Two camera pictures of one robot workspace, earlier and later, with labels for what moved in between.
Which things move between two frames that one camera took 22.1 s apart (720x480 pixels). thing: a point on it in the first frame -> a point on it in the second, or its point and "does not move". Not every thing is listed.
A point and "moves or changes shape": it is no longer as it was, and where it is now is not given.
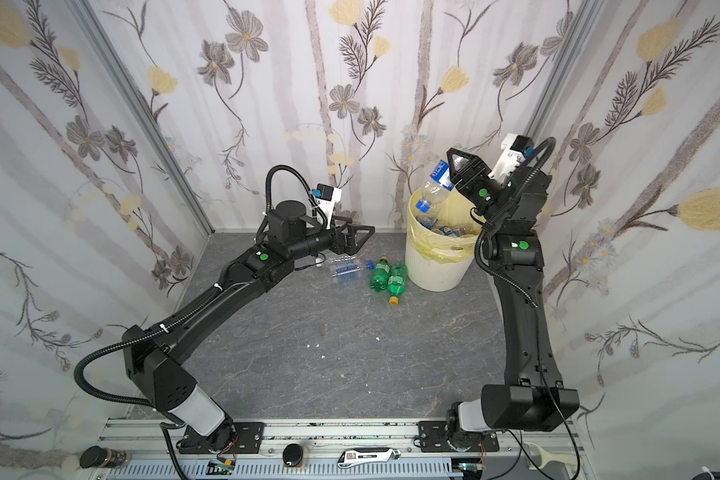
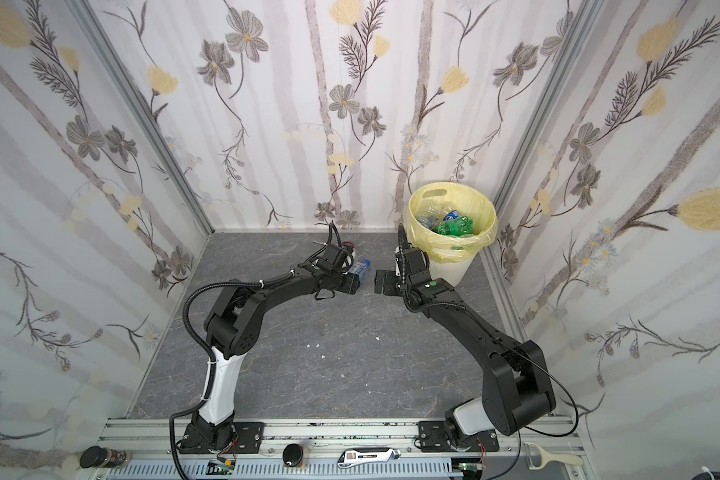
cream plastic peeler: (546, 458) does not move
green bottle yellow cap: (396, 282) moves or changes shape
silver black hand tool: (354, 455) does not move
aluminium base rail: (522, 450) does not move
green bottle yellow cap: (379, 279) moves or changes shape
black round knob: (292, 455) does not move
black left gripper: (342, 239) -> (345, 281)
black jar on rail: (101, 457) does not move
